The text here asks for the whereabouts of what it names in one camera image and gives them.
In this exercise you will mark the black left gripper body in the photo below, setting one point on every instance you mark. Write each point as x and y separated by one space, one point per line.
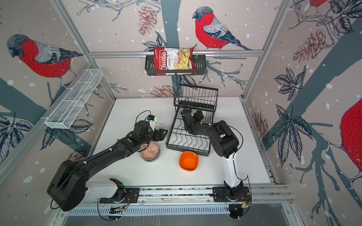
156 137

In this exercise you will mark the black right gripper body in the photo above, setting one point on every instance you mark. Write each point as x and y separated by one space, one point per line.
197 117

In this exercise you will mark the orange plastic bowl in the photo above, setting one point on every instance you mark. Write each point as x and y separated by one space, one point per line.
189 161

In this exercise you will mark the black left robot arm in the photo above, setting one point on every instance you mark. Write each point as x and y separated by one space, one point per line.
70 185

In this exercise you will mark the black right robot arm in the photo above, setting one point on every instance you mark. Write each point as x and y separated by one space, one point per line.
226 144

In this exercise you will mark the cream ceramic bowl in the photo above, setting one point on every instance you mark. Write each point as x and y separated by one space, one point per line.
158 126

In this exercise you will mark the red patterned bowl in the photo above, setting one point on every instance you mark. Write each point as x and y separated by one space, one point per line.
150 152

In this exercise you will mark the red cassava chips bag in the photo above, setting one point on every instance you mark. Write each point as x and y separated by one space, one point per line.
173 59

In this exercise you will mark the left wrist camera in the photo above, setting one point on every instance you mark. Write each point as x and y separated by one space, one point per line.
152 120

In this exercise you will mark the black wire dish rack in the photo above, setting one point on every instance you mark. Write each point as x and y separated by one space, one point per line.
194 106

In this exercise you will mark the black wall basket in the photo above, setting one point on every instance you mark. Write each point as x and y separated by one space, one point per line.
196 65

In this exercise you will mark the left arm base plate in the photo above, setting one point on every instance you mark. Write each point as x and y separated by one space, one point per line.
125 196

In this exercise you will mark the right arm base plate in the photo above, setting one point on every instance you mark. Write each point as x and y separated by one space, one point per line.
223 194

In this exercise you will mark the aluminium mounting rail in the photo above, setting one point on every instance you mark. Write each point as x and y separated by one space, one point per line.
260 193

